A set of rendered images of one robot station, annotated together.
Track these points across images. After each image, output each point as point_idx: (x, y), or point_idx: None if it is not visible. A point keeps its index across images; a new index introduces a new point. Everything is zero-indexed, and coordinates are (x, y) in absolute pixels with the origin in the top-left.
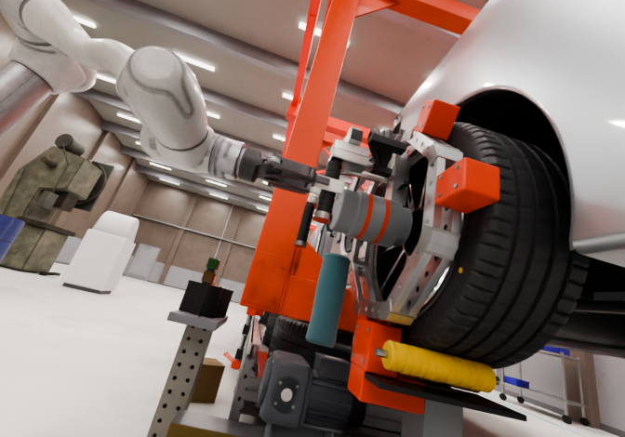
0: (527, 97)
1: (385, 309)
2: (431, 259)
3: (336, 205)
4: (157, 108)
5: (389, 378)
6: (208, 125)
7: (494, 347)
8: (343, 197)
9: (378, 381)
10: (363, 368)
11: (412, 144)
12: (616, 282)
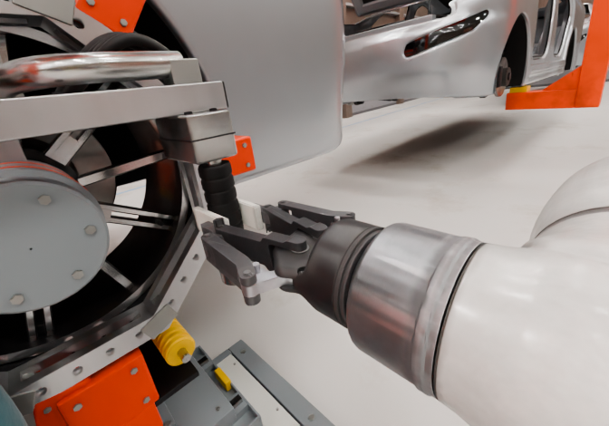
0: (174, 25)
1: (164, 320)
2: (188, 235)
3: (13, 242)
4: None
5: (153, 379)
6: (539, 236)
7: None
8: (99, 211)
9: (195, 372)
10: (149, 405)
11: None
12: (129, 175)
